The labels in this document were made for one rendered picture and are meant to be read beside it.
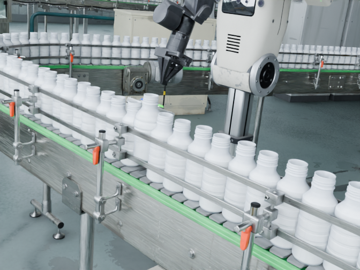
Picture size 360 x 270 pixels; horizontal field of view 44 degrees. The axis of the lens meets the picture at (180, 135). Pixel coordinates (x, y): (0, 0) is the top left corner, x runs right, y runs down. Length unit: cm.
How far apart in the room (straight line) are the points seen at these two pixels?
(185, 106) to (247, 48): 399
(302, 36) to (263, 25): 542
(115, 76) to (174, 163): 169
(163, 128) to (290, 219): 36
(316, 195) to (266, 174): 11
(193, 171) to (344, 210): 34
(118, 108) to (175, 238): 37
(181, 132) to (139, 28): 415
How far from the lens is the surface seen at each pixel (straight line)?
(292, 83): 333
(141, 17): 511
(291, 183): 83
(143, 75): 258
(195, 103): 558
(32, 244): 273
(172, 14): 127
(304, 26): 695
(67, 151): 132
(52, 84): 144
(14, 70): 165
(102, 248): 267
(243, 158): 89
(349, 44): 764
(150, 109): 106
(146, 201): 106
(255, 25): 156
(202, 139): 95
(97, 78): 262
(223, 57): 164
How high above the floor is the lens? 144
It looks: 18 degrees down
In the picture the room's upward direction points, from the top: 6 degrees clockwise
